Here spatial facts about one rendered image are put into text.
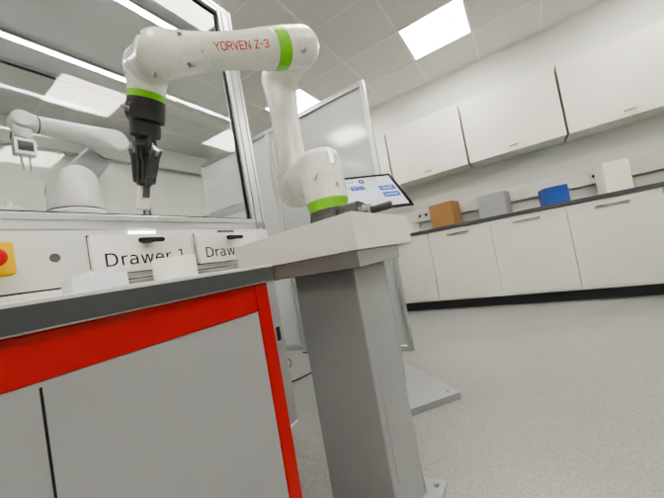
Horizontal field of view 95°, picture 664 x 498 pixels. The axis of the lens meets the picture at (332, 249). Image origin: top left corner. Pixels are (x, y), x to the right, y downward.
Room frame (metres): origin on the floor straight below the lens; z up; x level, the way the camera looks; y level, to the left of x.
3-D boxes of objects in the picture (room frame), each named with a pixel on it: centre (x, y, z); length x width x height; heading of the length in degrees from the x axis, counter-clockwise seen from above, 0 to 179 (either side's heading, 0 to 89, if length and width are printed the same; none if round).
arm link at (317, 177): (0.93, 0.00, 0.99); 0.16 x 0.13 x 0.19; 35
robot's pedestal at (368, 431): (0.92, -0.01, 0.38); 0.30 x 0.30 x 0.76; 58
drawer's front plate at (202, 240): (1.20, 0.40, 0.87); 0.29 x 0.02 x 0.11; 149
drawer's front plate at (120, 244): (0.93, 0.56, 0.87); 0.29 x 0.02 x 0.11; 149
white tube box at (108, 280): (0.60, 0.47, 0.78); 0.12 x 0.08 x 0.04; 48
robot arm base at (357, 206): (0.89, -0.06, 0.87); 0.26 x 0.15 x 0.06; 64
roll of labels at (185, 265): (0.53, 0.28, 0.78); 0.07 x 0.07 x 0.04
